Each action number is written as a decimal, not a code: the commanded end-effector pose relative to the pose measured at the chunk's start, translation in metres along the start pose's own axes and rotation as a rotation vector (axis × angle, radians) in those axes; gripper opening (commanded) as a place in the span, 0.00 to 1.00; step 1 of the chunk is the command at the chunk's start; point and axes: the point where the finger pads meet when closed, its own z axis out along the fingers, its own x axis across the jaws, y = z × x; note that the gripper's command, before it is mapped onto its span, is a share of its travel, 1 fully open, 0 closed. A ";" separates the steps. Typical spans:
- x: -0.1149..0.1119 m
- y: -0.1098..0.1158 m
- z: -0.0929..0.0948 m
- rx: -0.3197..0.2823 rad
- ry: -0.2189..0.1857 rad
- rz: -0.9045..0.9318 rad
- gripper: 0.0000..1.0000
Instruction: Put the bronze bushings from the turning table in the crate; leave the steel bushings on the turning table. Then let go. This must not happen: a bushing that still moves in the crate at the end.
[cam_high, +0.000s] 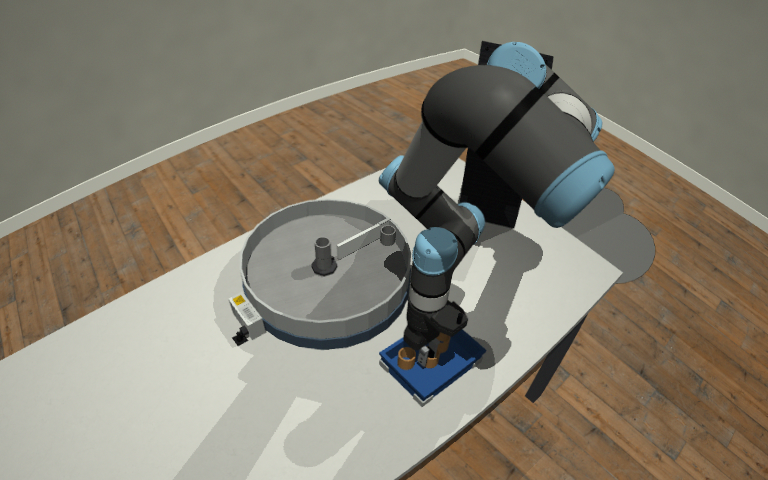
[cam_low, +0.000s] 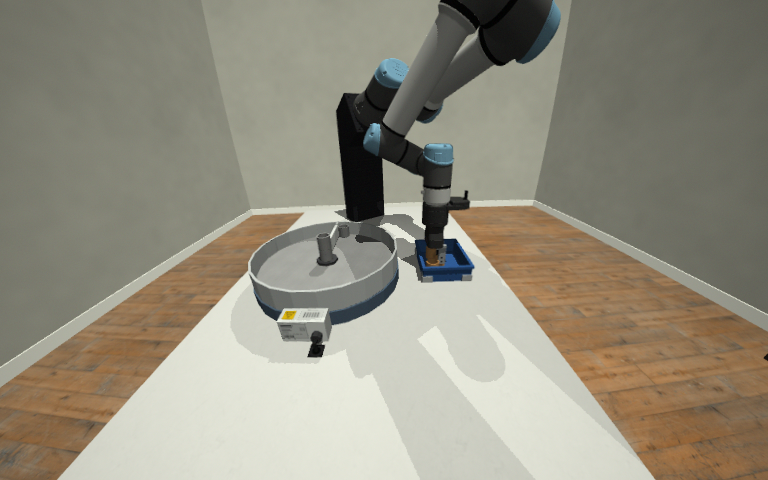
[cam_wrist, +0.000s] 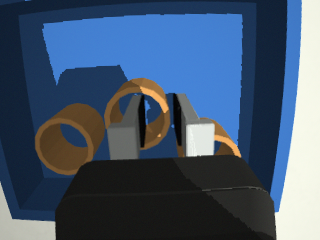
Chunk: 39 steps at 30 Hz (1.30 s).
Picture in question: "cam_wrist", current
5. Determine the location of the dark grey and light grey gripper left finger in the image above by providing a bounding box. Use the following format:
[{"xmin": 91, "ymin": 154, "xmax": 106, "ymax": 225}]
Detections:
[{"xmin": 107, "ymin": 95, "xmax": 146, "ymax": 160}]

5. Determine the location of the bronze bushing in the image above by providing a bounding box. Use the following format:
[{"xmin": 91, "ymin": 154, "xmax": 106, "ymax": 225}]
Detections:
[
  {"xmin": 176, "ymin": 119, "xmax": 241, "ymax": 157},
  {"xmin": 104, "ymin": 78, "xmax": 170, "ymax": 150},
  {"xmin": 35, "ymin": 103, "xmax": 105, "ymax": 175}
]

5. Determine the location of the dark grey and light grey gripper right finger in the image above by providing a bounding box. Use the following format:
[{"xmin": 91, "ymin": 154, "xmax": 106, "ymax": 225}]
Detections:
[{"xmin": 173, "ymin": 93, "xmax": 215, "ymax": 157}]

